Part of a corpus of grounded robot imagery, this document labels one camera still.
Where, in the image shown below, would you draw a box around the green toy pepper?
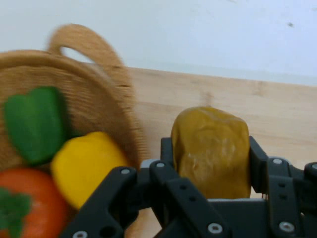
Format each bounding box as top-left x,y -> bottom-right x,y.
2,86 -> 75,167

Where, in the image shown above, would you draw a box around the woven wicker basket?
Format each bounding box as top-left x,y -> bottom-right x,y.
0,23 -> 151,238

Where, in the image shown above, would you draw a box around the wooden cutting board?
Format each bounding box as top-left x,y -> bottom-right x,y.
123,66 -> 317,238

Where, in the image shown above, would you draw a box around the brown toy potato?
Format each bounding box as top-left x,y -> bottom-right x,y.
170,106 -> 252,200

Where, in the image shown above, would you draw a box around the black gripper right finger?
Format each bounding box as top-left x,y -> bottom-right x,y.
248,135 -> 317,238

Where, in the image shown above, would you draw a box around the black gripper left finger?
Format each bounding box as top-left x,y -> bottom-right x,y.
59,137 -> 235,238

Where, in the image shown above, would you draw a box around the yellow toy pepper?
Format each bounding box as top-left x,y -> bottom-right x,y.
51,131 -> 132,211

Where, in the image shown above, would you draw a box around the orange toy tomato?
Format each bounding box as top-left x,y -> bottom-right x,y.
0,167 -> 71,238

